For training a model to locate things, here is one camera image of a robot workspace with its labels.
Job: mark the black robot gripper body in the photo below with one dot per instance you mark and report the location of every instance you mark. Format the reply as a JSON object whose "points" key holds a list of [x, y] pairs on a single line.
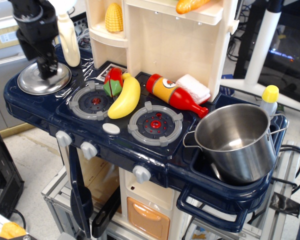
{"points": [[35, 35]]}

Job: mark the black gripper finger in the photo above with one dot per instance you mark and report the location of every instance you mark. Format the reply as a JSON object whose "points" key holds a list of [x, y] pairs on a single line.
{"points": [[43, 67], [52, 65]]}

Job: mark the stainless steel pot lid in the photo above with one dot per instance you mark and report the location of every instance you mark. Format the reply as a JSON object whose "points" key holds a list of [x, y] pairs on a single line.
{"points": [[31, 82]]}

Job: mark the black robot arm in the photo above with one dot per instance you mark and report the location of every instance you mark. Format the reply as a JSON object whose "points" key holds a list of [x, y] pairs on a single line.
{"points": [[32, 8]]}

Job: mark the cream toy bottle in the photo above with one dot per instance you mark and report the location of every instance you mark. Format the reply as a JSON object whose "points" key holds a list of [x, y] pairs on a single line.
{"points": [[68, 39]]}

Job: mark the grey toy dishwasher cabinet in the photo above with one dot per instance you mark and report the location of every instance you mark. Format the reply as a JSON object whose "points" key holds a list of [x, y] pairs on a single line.
{"points": [[12, 60]]}

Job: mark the left grey toy burner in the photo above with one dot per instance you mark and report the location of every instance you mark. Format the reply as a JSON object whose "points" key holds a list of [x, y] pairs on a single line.
{"points": [[91, 102]]}

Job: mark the grey toy burner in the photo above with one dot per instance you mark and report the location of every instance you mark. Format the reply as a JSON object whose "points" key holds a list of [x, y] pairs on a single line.
{"points": [[155, 125], [91, 102]]}

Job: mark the yellow toy corn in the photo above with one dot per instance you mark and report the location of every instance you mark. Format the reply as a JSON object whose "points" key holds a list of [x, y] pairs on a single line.
{"points": [[114, 18]]}

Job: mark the left grey stove knob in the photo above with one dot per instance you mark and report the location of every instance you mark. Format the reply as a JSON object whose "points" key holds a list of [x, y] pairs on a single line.
{"points": [[63, 138]]}

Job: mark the grey stove knob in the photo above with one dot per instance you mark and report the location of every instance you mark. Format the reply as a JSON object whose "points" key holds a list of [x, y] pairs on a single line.
{"points": [[141, 173], [63, 138], [89, 150]]}

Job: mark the yellow toy banana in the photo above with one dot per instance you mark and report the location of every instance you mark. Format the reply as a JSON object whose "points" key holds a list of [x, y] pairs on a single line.
{"points": [[128, 99]]}

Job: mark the grey oval button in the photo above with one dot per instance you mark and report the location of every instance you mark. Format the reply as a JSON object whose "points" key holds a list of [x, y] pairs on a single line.
{"points": [[111, 129]]}

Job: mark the middle grey stove knob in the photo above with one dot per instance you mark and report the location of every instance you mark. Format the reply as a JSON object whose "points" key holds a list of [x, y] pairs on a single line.
{"points": [[89, 150]]}

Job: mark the cream toy kitchen shelf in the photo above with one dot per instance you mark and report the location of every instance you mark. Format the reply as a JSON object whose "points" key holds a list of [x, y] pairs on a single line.
{"points": [[157, 40]]}

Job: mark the red toy ketchup bottle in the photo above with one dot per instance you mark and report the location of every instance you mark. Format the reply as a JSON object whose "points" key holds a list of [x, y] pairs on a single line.
{"points": [[173, 95]]}

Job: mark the right grey toy burner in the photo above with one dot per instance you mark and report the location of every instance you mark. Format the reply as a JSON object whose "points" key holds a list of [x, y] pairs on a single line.
{"points": [[155, 125]]}

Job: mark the black computer tower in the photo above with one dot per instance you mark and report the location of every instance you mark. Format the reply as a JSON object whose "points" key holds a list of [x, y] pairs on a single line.
{"points": [[11, 183]]}

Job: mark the dark blue toy ladle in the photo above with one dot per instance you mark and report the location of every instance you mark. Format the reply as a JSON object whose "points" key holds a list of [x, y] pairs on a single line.
{"points": [[81, 197]]}

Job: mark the orange toy bread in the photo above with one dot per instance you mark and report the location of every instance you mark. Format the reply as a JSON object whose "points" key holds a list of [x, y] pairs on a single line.
{"points": [[186, 6]]}

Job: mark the right grey stove knob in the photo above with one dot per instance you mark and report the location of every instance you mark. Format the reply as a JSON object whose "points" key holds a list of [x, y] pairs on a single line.
{"points": [[141, 173]]}

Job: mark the white toy sponge block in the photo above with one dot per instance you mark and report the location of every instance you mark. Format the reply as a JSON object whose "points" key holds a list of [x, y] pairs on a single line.
{"points": [[198, 91]]}

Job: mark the orange toy oven drawer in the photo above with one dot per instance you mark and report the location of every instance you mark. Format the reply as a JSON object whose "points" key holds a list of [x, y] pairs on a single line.
{"points": [[147, 219]]}

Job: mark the dark blue toy kitchen counter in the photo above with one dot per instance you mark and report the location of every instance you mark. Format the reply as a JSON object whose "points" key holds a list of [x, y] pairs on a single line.
{"points": [[51, 113]]}

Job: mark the clear bottle yellow cap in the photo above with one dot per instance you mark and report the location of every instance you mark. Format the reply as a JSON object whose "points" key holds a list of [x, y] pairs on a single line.
{"points": [[269, 99]]}

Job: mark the black toy oven door handle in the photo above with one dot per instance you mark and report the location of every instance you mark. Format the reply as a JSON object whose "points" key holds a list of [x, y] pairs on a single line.
{"points": [[105, 215]]}

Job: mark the white stand frame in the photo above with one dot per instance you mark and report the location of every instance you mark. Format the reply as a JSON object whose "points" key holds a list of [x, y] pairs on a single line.
{"points": [[269, 52]]}

